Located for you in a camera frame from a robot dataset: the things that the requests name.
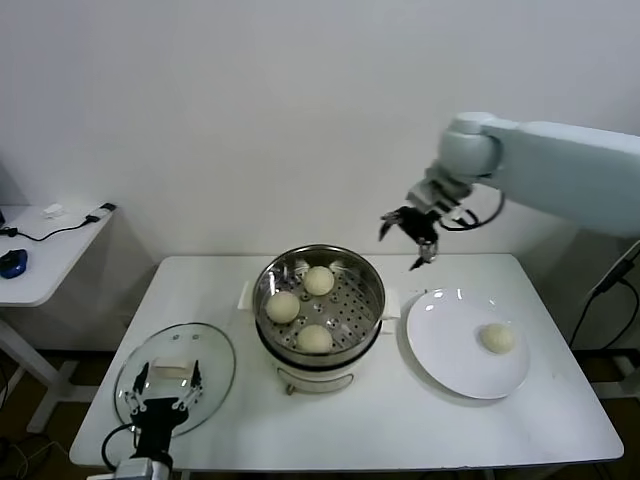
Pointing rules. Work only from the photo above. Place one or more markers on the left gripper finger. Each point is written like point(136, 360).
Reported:
point(136, 392)
point(192, 390)

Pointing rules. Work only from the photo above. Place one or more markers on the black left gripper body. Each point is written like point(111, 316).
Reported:
point(157, 420)

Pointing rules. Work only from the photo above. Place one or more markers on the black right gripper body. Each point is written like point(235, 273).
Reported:
point(420, 225)

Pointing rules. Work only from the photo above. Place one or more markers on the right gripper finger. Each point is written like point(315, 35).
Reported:
point(425, 250)
point(392, 218)

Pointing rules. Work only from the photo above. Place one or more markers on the glass pot lid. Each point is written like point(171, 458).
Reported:
point(205, 350)

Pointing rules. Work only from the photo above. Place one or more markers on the white steamed baozi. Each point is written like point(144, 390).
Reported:
point(283, 306)
point(319, 280)
point(314, 338)
point(496, 338)

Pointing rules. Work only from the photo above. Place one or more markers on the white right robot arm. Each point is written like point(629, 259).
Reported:
point(550, 165)

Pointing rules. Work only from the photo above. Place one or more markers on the stainless steel steamer basket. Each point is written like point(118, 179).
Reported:
point(355, 305)

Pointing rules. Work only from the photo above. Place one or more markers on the white round plate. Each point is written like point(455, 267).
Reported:
point(450, 340)

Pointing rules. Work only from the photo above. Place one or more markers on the cream electric cooking pot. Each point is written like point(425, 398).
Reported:
point(315, 376)

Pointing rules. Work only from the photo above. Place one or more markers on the white side desk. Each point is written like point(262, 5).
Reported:
point(50, 265)

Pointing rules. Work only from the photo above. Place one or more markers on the blue computer mouse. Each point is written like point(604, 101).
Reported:
point(12, 263)

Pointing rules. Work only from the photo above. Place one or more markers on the small white object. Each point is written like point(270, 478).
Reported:
point(54, 212)

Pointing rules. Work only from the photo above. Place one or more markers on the black floor stand base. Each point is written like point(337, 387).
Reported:
point(627, 370)

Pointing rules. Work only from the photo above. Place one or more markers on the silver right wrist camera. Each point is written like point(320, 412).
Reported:
point(425, 194)

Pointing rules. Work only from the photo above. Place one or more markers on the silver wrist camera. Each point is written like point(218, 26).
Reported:
point(425, 194)
point(135, 470)

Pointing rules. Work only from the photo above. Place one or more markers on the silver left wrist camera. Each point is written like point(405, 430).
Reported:
point(135, 470)

